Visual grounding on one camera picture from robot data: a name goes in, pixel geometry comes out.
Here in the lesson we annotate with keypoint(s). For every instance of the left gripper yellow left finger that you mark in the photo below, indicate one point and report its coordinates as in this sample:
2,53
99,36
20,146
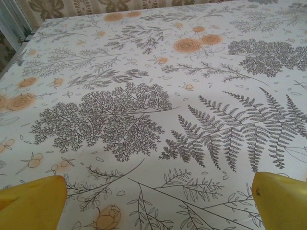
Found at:
31,203

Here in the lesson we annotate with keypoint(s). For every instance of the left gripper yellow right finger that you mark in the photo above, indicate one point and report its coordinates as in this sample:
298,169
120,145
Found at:
280,203

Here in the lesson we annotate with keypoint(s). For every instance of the aluminium frame post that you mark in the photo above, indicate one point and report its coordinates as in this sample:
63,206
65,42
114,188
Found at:
12,21

